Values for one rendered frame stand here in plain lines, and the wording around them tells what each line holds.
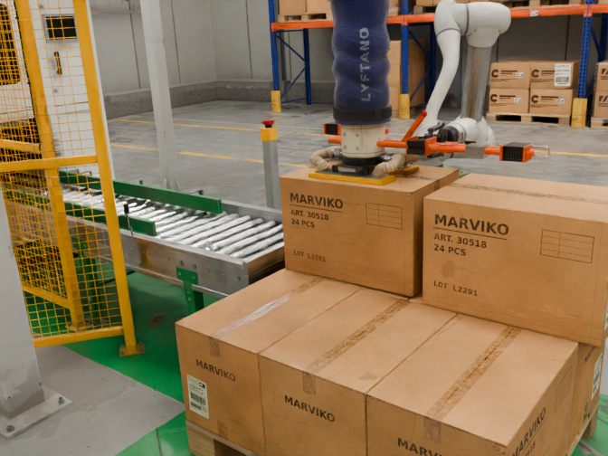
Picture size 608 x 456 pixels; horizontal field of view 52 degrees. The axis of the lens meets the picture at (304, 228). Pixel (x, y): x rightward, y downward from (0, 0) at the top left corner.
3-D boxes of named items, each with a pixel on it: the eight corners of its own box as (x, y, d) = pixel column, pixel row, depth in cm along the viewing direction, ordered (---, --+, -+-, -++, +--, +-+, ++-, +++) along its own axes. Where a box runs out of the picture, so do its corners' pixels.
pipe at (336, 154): (310, 167, 246) (309, 153, 244) (345, 156, 264) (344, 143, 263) (385, 175, 226) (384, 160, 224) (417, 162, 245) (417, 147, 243)
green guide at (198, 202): (59, 182, 437) (56, 170, 434) (71, 179, 445) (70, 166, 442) (219, 214, 341) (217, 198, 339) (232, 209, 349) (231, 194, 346)
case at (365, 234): (285, 269, 262) (279, 175, 250) (337, 241, 292) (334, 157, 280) (413, 297, 227) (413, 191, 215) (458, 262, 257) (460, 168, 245)
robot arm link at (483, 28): (444, 148, 321) (487, 147, 320) (450, 166, 308) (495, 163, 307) (460, -3, 274) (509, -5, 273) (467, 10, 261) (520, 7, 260)
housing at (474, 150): (463, 158, 215) (464, 146, 214) (471, 155, 220) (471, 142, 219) (483, 159, 211) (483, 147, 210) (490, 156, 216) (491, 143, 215)
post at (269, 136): (271, 295, 370) (260, 128, 339) (279, 291, 375) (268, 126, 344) (280, 298, 366) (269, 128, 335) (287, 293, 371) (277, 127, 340)
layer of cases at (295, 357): (185, 419, 231) (174, 322, 219) (338, 318, 305) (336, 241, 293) (498, 575, 160) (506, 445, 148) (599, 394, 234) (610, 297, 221)
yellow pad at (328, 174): (308, 177, 245) (307, 165, 244) (322, 172, 253) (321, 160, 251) (383, 186, 225) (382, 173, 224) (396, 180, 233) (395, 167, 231)
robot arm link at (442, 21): (438, 26, 262) (470, 24, 262) (433, -7, 269) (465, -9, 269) (433, 46, 275) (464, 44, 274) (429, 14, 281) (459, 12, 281)
